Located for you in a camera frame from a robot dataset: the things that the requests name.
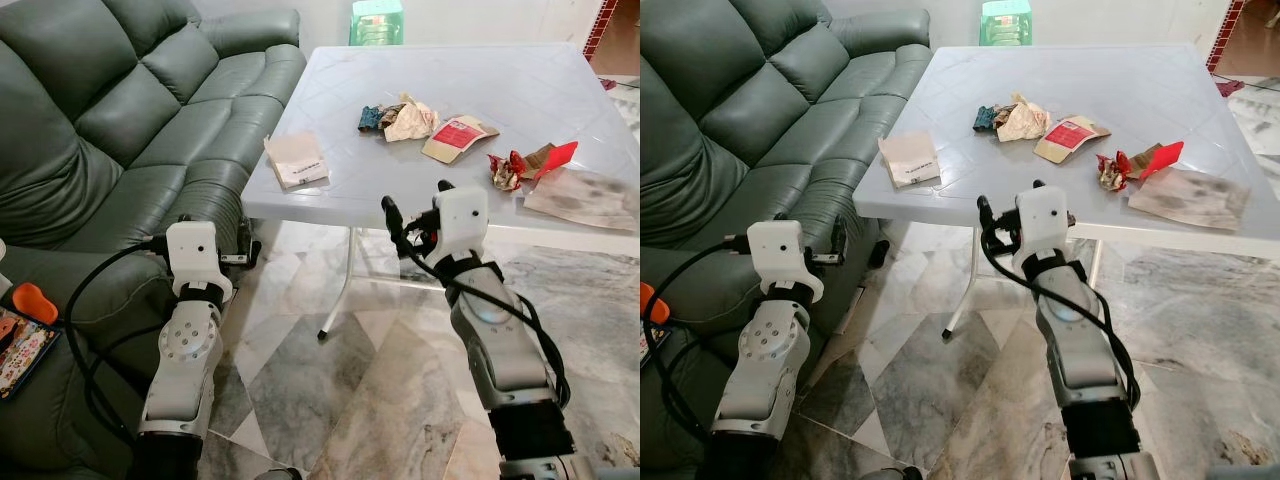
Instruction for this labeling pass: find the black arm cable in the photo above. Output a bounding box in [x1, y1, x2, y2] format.
[62, 236, 167, 447]
[644, 234, 751, 443]
[382, 195, 572, 411]
[977, 194, 1144, 411]

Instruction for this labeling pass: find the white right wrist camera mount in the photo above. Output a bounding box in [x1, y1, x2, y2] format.
[431, 185, 492, 267]
[1014, 185, 1074, 273]

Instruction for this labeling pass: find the green plastic stool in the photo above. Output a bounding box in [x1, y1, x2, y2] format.
[350, 0, 405, 47]
[980, 0, 1034, 47]

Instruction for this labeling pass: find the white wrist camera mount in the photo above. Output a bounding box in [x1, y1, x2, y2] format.
[1014, 185, 1074, 273]
[431, 185, 492, 267]
[747, 220, 827, 304]
[165, 220, 237, 303]

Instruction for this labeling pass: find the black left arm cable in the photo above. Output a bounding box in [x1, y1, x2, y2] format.
[62, 236, 167, 447]
[644, 234, 751, 443]

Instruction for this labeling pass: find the white plastic folding table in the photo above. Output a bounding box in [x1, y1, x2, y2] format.
[242, 42, 641, 341]
[853, 42, 1280, 341]

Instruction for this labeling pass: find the brown packet with red label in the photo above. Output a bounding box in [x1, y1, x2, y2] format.
[421, 115, 500, 164]
[1033, 116, 1112, 164]

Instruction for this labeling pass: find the red lattice pillar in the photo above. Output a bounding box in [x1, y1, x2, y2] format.
[1206, 0, 1247, 74]
[582, 0, 622, 63]

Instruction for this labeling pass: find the orange plastic toy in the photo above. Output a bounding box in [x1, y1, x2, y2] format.
[640, 282, 670, 327]
[11, 282, 60, 327]

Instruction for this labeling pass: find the green leather sofa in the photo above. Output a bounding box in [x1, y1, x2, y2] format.
[0, 0, 307, 480]
[640, 0, 932, 480]

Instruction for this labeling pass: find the beige crumpled paper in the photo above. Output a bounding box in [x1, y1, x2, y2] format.
[995, 92, 1051, 143]
[383, 94, 439, 143]

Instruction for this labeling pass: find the colourful patterned box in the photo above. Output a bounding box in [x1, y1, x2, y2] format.
[0, 305, 62, 402]

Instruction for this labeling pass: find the stained brown paper bag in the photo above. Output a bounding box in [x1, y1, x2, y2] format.
[519, 168, 641, 233]

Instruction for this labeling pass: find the white printed paper packet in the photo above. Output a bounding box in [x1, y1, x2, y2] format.
[878, 131, 942, 189]
[263, 132, 331, 191]

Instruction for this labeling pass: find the red crumpled foil wrapper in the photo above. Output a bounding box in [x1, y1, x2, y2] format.
[487, 150, 529, 192]
[1095, 151, 1137, 192]

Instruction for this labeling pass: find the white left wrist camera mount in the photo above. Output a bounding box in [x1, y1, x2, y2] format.
[165, 220, 237, 303]
[747, 220, 827, 304]

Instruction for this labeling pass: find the red and brown torn packet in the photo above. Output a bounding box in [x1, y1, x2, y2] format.
[1128, 141, 1186, 182]
[520, 141, 580, 182]

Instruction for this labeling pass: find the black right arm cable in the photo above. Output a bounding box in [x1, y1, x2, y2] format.
[382, 195, 572, 411]
[977, 194, 1144, 411]

